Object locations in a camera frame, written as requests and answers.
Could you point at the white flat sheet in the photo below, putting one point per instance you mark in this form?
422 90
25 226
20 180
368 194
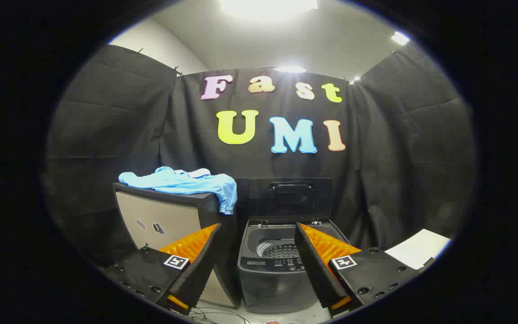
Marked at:
418 247

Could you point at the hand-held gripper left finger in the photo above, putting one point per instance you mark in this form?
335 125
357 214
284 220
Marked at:
200 265

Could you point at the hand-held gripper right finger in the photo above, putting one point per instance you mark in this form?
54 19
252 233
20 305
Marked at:
315 265

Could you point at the black backdrop cloth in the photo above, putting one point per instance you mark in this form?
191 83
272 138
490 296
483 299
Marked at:
376 157

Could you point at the ceiling light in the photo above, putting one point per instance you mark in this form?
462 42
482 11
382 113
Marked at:
400 38
289 69
268 6

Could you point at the light blue polo shirt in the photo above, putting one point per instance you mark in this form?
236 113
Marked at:
182 182

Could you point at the black cabinet with beige door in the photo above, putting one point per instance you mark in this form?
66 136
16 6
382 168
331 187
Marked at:
169 218

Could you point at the dark grey washing machine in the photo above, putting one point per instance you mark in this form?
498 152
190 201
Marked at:
272 283

